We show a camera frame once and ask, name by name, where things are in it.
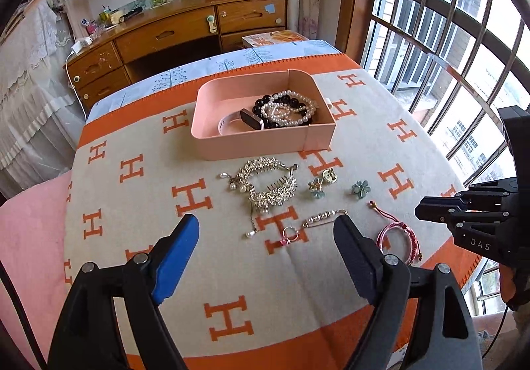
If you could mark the wooden desk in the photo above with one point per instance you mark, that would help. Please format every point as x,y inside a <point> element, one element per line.
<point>178,34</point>

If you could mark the pink blanket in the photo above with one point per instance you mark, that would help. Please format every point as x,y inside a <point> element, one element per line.
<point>29,237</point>

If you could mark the white charger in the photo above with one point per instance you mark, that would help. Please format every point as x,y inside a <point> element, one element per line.
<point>82,44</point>

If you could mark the white smart band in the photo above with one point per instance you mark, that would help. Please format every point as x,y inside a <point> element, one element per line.
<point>232,121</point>

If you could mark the blue sticky note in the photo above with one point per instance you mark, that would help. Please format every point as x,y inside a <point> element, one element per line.
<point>270,7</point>

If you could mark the green drawer hook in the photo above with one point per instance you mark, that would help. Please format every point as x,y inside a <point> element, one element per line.
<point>211,24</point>

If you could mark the blue flower clip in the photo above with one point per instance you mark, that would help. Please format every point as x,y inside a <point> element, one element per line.
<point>360,189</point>

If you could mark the metal window grille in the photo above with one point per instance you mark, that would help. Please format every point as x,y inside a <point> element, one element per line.
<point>447,42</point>

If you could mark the pink jewelry box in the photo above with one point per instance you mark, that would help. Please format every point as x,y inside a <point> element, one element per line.
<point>215,138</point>

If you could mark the person's right hand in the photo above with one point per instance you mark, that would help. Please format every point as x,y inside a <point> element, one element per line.
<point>507,283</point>

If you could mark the black flashlight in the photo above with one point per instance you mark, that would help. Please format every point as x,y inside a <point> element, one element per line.
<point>131,13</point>

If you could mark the orange printed blanket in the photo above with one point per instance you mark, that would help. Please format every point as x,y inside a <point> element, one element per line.
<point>207,279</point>

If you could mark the blue flower earring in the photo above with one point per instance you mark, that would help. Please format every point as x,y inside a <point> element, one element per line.
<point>316,187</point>

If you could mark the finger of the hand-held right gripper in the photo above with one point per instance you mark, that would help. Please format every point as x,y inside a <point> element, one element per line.
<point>484,189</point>
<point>439,210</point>

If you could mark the silver pearl hair comb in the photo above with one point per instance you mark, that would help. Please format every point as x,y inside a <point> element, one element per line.
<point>265,183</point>

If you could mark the pen holder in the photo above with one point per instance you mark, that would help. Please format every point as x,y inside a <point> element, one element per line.
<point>107,17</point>

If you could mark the orange magazine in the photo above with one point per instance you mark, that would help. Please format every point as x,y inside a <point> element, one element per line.
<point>273,38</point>

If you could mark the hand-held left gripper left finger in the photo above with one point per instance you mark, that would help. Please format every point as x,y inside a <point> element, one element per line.
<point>178,254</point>

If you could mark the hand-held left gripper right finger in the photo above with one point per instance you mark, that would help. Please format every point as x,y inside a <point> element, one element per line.
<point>352,258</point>

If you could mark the blue tree print sheet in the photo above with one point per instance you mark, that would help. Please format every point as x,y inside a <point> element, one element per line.
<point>186,71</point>

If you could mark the gold earring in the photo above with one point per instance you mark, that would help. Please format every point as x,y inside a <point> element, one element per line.
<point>329,176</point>

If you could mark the pearl pin brooch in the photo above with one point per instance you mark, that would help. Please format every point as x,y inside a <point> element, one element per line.
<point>325,216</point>

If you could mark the piano under lace cover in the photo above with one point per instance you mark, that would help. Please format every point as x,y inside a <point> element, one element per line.
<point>33,84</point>

